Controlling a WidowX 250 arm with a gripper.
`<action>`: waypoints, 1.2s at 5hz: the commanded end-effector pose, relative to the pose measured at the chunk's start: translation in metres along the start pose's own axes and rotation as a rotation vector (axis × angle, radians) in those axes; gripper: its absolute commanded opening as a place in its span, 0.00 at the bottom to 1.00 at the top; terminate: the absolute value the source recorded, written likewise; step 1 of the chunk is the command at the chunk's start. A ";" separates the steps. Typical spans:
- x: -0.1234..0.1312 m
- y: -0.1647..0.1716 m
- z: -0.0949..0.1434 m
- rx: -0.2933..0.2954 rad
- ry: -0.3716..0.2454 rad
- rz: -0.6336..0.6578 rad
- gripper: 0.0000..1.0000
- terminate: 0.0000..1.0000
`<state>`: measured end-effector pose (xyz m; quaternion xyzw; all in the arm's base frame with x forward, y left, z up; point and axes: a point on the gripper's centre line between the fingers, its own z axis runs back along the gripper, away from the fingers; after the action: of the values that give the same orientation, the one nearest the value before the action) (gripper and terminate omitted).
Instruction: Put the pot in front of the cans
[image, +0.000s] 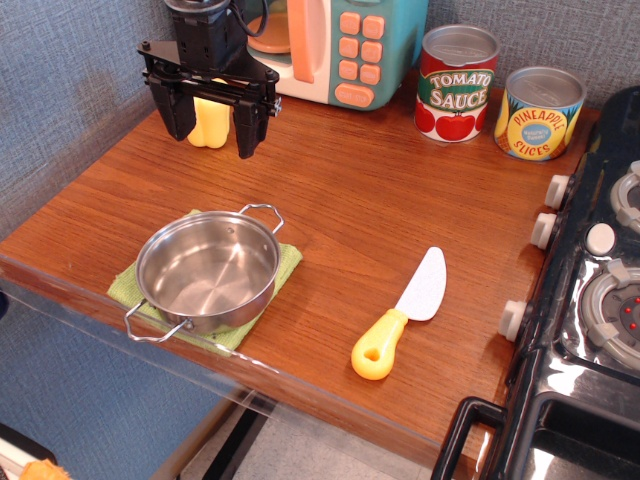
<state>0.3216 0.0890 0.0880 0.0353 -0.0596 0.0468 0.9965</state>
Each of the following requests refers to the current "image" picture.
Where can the tomato sauce can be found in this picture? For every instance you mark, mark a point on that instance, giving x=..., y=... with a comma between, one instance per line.
x=456, y=76

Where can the stainless steel pot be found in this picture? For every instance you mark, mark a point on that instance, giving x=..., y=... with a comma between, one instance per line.
x=207, y=272

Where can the orange toy plate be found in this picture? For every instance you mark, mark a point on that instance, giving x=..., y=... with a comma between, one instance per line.
x=275, y=36

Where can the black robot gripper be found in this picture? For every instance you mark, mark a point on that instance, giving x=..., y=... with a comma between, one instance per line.
x=209, y=59

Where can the yellow toy bell pepper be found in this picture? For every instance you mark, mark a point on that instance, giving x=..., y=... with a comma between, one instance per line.
x=212, y=124

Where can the toy microwave teal and white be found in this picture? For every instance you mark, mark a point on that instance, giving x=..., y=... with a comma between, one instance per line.
x=350, y=54

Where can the pineapple slices can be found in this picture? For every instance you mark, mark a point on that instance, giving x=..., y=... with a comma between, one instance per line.
x=538, y=114

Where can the clear acrylic table guard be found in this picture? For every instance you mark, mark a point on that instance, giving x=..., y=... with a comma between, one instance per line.
x=107, y=407

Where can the yellow handled toy knife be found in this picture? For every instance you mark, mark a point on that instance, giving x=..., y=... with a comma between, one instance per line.
x=373, y=355

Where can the black toy stove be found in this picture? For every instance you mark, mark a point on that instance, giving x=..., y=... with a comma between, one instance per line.
x=572, y=406

